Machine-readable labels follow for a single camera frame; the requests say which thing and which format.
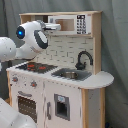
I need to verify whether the stove knob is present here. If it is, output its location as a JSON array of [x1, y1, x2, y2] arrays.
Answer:
[[30, 81, 37, 88], [12, 77, 18, 82]]

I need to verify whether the white cabinet door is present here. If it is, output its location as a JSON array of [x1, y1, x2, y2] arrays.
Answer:
[[45, 82, 82, 128]]

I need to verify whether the black toy faucet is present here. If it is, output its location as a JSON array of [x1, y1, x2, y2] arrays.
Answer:
[[75, 51, 93, 70]]

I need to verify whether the grey toy sink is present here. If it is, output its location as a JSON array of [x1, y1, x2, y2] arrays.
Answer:
[[52, 68, 92, 81]]

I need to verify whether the wooden toy kitchen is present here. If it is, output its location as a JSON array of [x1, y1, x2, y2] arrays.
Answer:
[[7, 11, 114, 128]]

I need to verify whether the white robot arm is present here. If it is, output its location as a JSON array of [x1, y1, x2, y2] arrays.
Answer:
[[0, 20, 61, 128]]

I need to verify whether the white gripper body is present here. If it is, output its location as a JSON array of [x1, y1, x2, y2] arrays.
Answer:
[[40, 21, 61, 31]]

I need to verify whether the white toy microwave door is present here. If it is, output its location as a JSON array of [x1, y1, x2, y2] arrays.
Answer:
[[48, 14, 92, 35]]

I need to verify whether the black toy stovetop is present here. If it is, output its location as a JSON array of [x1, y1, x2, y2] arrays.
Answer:
[[18, 62, 55, 74]]

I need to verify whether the toy oven door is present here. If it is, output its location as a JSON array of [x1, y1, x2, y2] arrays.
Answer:
[[11, 88, 44, 128]]

